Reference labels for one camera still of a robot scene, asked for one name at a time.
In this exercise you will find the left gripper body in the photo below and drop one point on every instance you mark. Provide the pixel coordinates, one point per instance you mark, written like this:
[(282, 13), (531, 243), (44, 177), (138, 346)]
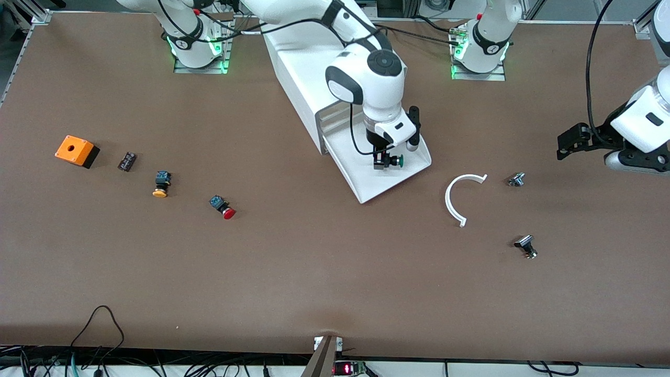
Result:
[(602, 134)]

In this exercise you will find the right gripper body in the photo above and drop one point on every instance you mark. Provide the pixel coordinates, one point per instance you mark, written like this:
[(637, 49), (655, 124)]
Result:
[(375, 139)]

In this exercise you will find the green push button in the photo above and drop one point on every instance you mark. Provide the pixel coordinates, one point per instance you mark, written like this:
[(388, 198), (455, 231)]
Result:
[(400, 161)]

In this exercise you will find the lowest white drawer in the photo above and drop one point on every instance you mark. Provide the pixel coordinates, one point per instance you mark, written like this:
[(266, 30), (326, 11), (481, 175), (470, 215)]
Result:
[(387, 180)]

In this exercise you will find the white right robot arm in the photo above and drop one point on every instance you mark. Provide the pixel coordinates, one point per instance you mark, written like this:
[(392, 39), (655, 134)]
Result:
[(366, 73)]

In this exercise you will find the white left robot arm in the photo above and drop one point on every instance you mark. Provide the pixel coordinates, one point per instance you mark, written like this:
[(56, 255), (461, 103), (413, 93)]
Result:
[(492, 31)]

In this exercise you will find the red push button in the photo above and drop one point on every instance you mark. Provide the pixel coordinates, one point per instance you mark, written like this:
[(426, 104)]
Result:
[(228, 212)]

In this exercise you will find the yellow push button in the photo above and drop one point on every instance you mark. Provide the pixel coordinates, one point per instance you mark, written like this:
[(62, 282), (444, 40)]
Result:
[(160, 192)]

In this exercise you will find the orange button box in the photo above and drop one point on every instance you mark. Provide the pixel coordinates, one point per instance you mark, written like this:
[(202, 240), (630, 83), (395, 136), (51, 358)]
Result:
[(73, 149)]

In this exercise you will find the white curved plastic strip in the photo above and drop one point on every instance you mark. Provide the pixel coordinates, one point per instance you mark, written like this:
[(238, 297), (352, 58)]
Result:
[(448, 201)]

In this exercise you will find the device with red display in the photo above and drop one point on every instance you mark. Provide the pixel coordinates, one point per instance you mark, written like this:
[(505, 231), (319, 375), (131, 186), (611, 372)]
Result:
[(346, 368)]

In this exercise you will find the small black contact block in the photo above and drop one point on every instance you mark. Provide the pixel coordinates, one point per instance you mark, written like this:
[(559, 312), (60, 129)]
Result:
[(127, 161)]

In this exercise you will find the small silver switch part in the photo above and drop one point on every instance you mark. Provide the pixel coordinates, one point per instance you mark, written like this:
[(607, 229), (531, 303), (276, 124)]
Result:
[(516, 180)]

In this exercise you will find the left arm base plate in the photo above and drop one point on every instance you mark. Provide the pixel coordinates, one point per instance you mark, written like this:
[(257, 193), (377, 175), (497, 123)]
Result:
[(479, 76)]

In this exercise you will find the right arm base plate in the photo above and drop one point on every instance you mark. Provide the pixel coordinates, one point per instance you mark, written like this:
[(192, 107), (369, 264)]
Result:
[(199, 69)]

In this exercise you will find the grey camera mount bar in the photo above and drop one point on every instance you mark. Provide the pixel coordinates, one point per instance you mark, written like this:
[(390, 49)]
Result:
[(320, 361)]

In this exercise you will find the aluminium table edge rail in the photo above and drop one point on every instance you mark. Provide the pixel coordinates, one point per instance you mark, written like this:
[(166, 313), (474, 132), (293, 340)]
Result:
[(22, 52)]

